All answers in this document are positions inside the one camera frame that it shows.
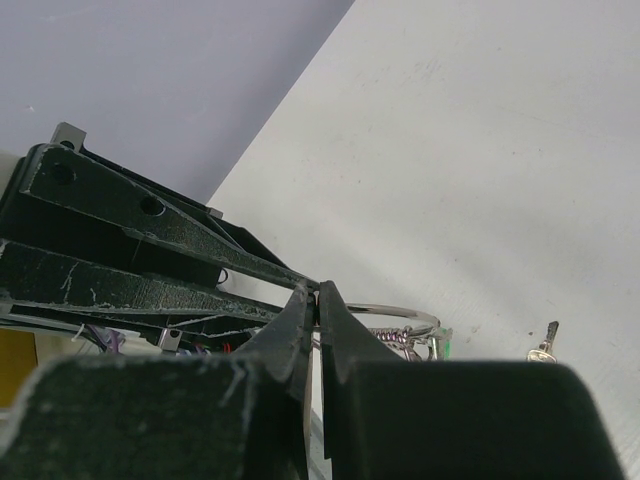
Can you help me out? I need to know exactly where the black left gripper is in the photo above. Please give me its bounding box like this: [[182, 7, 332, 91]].
[[1, 123, 318, 350]]

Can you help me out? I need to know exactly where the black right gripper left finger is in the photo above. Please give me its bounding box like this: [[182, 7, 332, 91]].
[[1, 286, 314, 479]]

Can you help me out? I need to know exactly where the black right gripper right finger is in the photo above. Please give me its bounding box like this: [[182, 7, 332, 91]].
[[318, 281, 624, 479]]

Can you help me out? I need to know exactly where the metal keyring with clips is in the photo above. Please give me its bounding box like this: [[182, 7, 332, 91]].
[[309, 294, 454, 362]]

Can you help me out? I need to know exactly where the key with blue tag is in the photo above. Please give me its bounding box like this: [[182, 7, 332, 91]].
[[526, 321, 559, 364]]

